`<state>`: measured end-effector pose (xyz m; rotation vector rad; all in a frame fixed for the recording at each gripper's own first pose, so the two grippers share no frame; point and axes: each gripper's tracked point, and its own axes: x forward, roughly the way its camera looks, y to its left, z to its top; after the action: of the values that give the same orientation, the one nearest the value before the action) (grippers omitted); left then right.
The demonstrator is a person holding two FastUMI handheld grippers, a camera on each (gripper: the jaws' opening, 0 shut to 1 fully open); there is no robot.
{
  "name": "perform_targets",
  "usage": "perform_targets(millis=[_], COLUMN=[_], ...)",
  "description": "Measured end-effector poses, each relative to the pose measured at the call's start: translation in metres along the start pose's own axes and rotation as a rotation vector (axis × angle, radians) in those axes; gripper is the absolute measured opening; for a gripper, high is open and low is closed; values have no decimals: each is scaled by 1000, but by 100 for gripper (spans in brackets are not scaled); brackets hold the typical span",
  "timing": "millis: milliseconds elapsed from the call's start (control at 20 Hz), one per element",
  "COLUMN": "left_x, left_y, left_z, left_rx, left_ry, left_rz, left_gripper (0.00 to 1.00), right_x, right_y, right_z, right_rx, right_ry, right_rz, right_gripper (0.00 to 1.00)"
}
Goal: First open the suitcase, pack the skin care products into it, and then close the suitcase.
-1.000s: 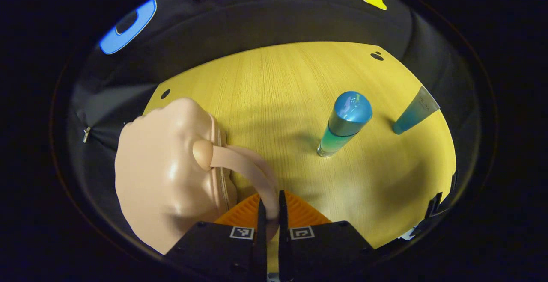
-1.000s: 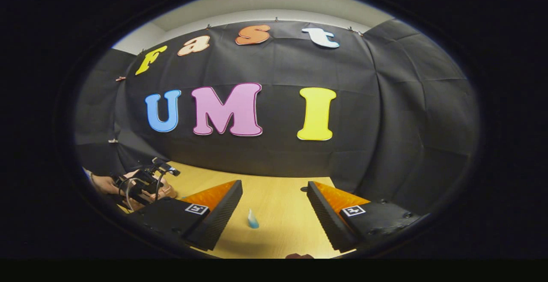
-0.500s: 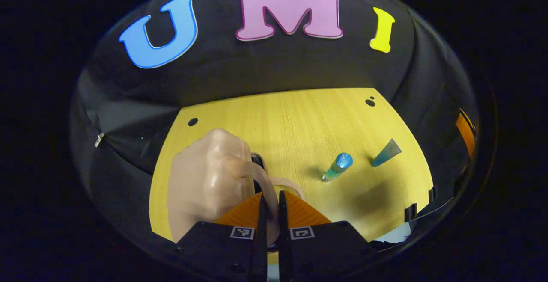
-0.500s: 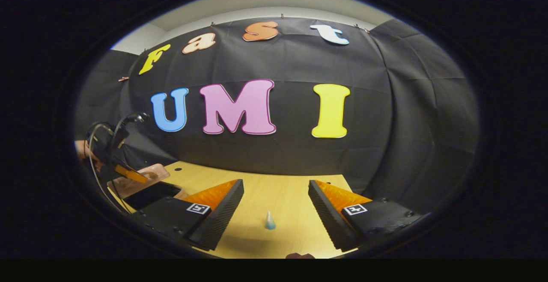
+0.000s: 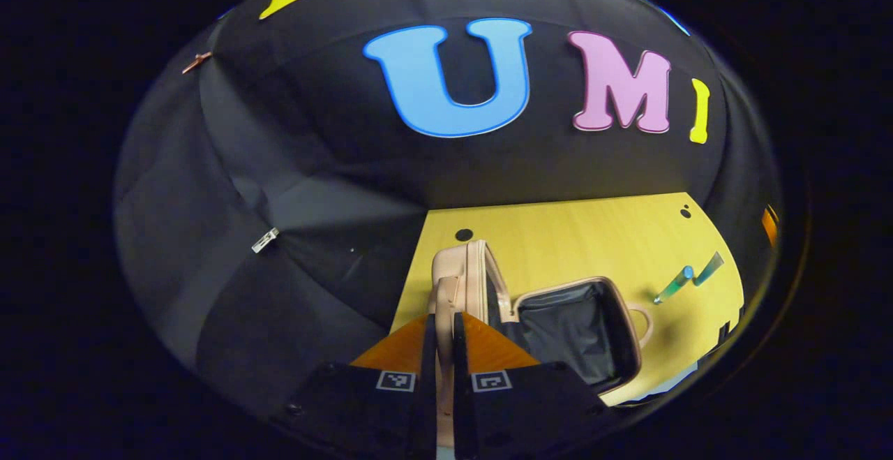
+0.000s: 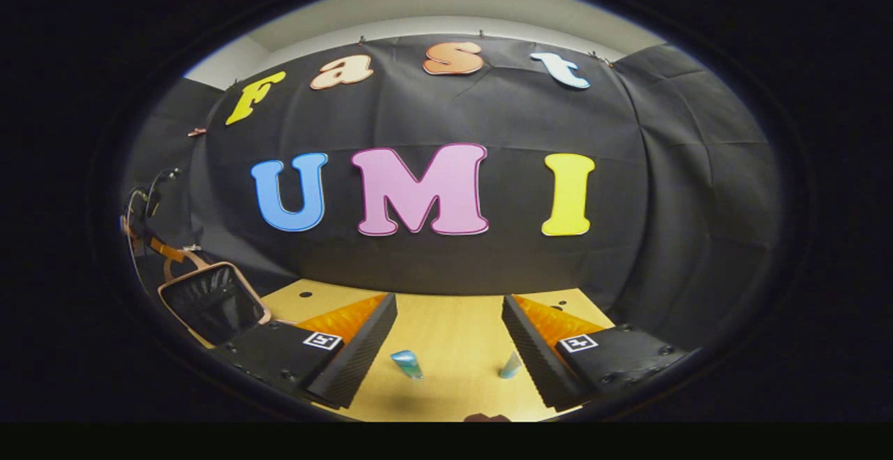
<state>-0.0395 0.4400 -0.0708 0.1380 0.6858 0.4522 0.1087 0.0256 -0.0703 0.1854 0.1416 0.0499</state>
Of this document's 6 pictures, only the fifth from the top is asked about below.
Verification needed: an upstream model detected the blue perfume bottle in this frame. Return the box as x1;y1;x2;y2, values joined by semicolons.
654;266;696;306

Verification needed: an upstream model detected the black backdrop cloth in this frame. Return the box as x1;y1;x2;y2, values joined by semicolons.
114;0;786;422

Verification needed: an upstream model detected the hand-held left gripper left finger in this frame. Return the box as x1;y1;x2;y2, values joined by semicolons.
278;313;438;460

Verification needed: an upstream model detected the pink suitcase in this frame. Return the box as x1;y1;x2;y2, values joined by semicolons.
427;239;654;447

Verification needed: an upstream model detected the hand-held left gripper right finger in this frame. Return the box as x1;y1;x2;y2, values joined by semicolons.
453;311;630;460

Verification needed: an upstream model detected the pale teal cream tube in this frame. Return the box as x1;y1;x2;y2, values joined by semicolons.
694;251;725;287

